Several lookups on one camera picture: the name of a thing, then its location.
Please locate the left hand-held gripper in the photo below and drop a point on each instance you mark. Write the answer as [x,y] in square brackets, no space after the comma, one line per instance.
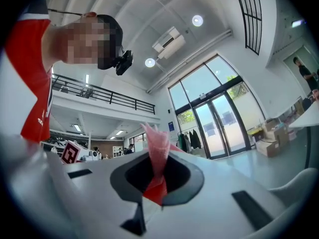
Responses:
[71,153]

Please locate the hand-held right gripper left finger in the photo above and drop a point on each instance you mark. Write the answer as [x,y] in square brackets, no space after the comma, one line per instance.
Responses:
[74,203]

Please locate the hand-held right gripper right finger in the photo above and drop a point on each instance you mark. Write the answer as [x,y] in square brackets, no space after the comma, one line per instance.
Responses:
[199,220]

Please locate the pink cloth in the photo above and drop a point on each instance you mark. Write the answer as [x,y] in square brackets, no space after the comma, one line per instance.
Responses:
[158,143]

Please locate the long ceiling light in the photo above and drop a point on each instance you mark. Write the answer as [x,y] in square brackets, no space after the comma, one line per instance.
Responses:
[77,128]

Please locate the black mezzanine railing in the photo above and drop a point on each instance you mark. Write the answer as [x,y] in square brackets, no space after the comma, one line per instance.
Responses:
[111,97]

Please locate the clothes rack with clothes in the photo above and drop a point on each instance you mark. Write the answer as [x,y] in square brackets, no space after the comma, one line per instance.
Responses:
[194,139]

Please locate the glass entrance door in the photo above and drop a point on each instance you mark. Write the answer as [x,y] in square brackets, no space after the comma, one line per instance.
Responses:
[216,123]

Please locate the brown cardboard box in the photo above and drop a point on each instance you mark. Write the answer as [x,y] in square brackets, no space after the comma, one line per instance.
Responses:
[281,136]
[268,148]

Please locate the person's red shirt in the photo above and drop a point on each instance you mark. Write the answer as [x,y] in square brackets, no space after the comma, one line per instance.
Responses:
[27,58]

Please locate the grey upholstered chair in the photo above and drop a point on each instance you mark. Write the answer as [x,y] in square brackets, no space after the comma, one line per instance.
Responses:
[299,183]

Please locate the person's head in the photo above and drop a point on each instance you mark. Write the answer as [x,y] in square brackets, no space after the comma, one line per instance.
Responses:
[82,41]

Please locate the round ceiling light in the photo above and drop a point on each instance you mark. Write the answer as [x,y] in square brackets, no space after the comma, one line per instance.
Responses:
[150,62]
[197,20]

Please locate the white ceiling air conditioner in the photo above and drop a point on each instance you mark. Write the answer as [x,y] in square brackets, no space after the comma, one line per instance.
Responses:
[169,42]

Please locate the white rectangular table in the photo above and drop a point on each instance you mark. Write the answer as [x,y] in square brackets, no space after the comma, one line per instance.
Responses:
[309,116]

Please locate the blue wall sign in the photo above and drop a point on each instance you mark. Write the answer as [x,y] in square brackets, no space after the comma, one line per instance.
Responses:
[171,126]

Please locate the black head camera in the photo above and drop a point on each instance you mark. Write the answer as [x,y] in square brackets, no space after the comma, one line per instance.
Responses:
[124,62]

